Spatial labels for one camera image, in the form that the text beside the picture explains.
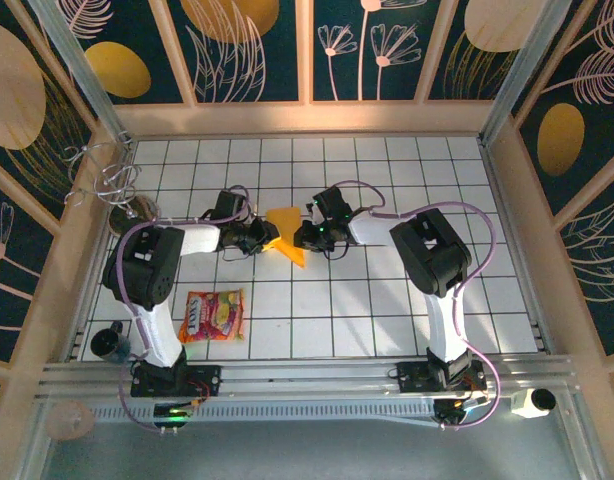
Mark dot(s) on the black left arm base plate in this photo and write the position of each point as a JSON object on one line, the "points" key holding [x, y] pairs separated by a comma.
{"points": [[207, 380]]}

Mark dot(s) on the small white camera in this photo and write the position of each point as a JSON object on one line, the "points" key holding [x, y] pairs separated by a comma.
{"points": [[529, 402]]}

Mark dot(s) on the aluminium mounting rail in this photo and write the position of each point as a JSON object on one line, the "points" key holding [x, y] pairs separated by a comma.
{"points": [[307, 375]]}

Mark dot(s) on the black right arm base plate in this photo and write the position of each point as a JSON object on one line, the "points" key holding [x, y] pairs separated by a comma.
{"points": [[412, 377]]}

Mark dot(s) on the colourful candy bag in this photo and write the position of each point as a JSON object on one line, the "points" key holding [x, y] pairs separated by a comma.
{"points": [[217, 315]]}

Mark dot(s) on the dark mug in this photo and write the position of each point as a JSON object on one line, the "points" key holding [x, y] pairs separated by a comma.
{"points": [[109, 345]]}

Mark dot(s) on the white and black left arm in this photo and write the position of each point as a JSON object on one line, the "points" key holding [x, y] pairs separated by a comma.
{"points": [[147, 265]]}

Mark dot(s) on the aluminium frame post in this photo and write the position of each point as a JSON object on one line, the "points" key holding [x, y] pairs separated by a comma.
{"points": [[82, 70], [527, 65]]}

